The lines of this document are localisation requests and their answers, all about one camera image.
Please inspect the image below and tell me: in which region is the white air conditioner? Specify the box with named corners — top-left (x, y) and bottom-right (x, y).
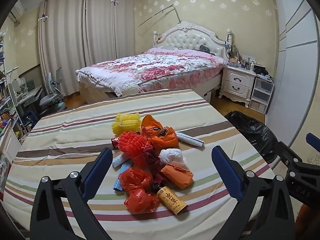
top-left (7, 0), bottom-right (25, 22)

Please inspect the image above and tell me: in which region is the grey office chair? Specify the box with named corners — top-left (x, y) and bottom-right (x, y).
top-left (39, 67), bottom-right (67, 115)

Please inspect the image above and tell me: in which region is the red plastic bag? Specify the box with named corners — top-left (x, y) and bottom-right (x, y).
top-left (119, 167), bottom-right (158, 213)

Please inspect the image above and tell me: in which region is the striped tablecloth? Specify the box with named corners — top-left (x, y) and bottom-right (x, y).
top-left (4, 89), bottom-right (275, 240)

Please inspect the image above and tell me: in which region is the blue packet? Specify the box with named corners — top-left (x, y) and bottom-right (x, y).
top-left (112, 162), bottom-right (133, 192)

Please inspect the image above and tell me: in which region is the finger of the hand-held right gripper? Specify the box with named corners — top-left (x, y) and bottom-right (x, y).
top-left (274, 141), bottom-right (306, 174)
top-left (305, 132), bottom-right (320, 165)

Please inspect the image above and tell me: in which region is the beige curtain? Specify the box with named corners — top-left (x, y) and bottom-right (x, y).
top-left (37, 0), bottom-right (137, 97)

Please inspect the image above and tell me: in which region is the black trash bag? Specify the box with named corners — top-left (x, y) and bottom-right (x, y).
top-left (224, 110), bottom-right (283, 164)

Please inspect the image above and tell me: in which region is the dark clothes pile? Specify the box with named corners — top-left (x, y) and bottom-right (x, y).
top-left (252, 65), bottom-right (274, 80)

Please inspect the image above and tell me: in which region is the floral blanket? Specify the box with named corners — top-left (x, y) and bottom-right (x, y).
top-left (76, 49), bottom-right (225, 97)

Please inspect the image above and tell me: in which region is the white nightstand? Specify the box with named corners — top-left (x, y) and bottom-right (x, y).
top-left (219, 64), bottom-right (257, 103)

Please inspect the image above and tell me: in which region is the orange plastic bag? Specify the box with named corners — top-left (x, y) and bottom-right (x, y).
top-left (141, 115), bottom-right (179, 149)

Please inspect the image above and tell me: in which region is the grey desk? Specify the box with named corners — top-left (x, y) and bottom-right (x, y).
top-left (9, 79), bottom-right (43, 128)

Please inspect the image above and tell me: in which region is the white plastic bag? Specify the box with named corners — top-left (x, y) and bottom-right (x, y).
top-left (159, 149), bottom-right (187, 167)

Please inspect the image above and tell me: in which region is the cluster of small bottles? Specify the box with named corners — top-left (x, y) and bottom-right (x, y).
top-left (229, 52), bottom-right (257, 70)

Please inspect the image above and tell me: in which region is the white sliding wardrobe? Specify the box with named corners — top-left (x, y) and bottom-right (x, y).
top-left (265, 0), bottom-right (320, 150)

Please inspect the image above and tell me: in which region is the orange paper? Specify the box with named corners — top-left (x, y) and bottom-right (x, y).
top-left (160, 164), bottom-right (194, 188)

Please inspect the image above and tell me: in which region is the small white tube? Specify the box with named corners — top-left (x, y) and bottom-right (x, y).
top-left (112, 154), bottom-right (130, 168)

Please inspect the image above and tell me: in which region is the bedpost cable bundle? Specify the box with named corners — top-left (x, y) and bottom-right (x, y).
top-left (224, 34), bottom-right (235, 55)

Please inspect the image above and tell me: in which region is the dark cloth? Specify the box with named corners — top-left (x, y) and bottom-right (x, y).
top-left (199, 44), bottom-right (213, 55)

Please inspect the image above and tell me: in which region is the brown labelled bottle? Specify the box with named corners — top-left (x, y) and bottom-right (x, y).
top-left (153, 183), bottom-right (188, 215)

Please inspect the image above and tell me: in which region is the white tufted bed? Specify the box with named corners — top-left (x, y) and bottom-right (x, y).
top-left (76, 21), bottom-right (234, 98)

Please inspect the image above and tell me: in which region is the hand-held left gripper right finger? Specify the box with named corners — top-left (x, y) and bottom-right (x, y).
top-left (211, 145), bottom-right (292, 240)

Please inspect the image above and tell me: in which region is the bookshelf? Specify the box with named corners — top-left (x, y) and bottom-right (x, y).
top-left (0, 31), bottom-right (23, 140)

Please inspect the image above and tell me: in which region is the red foam net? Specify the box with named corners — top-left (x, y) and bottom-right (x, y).
top-left (117, 131), bottom-right (148, 159)

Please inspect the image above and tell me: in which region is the white paper tube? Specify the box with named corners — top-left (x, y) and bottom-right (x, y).
top-left (176, 132), bottom-right (204, 147)

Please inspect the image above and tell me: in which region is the yellow foam net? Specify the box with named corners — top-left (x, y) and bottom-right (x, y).
top-left (111, 113), bottom-right (142, 137)

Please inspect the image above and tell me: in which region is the clear plastic drawer unit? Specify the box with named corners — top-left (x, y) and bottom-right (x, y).
top-left (249, 76), bottom-right (275, 113)

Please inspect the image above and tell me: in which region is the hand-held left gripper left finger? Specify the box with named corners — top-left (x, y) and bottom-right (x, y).
top-left (30, 147), bottom-right (113, 240)

